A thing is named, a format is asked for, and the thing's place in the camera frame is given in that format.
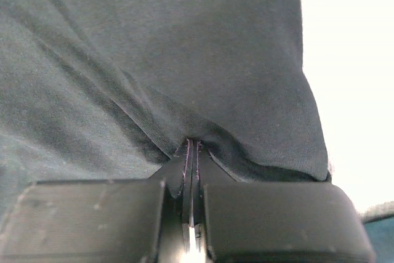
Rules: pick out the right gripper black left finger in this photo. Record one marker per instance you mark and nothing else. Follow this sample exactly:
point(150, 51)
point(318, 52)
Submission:
point(136, 220)

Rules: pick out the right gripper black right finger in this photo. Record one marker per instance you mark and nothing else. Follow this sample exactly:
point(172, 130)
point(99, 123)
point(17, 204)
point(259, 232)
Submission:
point(272, 221)

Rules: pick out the black floral t shirt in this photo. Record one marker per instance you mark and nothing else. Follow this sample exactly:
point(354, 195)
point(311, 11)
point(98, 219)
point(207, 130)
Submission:
point(109, 89)

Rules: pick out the teal plastic basket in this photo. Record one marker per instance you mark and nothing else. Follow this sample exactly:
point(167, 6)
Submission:
point(379, 227)

